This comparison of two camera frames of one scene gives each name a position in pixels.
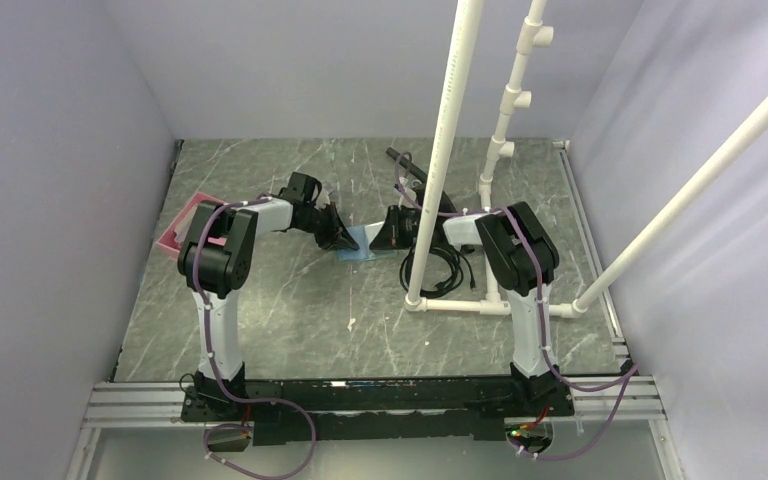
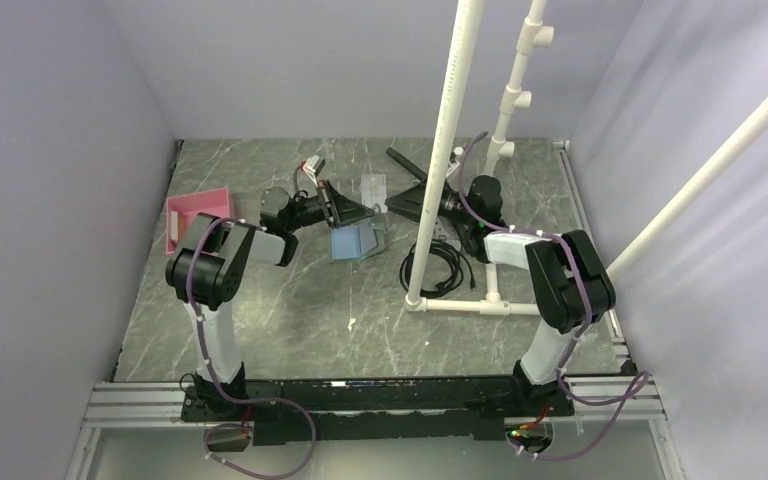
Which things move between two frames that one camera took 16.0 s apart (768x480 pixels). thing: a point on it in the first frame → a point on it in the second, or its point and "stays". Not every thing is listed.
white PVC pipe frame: x=512 y=98 stays
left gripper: x=336 y=237 → x=342 y=210
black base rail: x=361 y=410 stays
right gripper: x=390 y=235 → x=409 y=204
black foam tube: x=404 y=161 stays
